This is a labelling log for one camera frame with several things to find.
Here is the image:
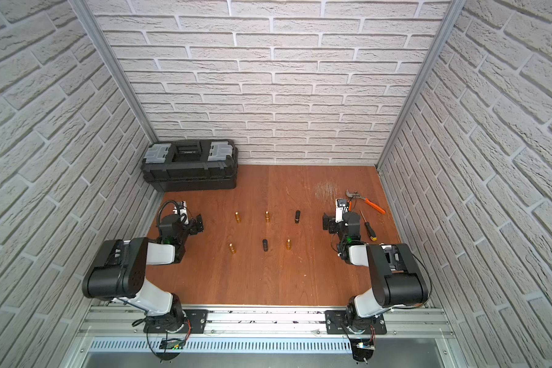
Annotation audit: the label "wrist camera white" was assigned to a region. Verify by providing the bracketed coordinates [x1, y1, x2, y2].
[336, 199, 348, 222]
[174, 201, 188, 216]

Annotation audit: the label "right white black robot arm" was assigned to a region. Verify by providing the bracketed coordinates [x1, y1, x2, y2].
[323, 212, 431, 333]

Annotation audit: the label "orange handled pliers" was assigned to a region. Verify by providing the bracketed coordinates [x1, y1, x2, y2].
[346, 190, 386, 215]

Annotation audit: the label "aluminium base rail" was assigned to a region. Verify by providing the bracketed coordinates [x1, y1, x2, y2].
[78, 305, 455, 340]

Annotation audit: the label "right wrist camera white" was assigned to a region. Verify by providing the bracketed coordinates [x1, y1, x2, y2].
[336, 199, 348, 222]

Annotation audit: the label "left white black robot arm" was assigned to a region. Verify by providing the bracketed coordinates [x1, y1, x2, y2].
[81, 200, 204, 335]

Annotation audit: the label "black grey toolbox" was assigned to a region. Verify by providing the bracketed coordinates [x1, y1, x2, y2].
[141, 139, 239, 193]

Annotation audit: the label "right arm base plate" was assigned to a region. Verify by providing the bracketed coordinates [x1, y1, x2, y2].
[324, 310, 388, 336]

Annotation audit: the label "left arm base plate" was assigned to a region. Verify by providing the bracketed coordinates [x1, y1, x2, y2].
[144, 309, 209, 334]

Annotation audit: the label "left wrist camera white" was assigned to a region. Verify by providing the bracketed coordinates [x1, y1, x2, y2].
[174, 201, 188, 216]

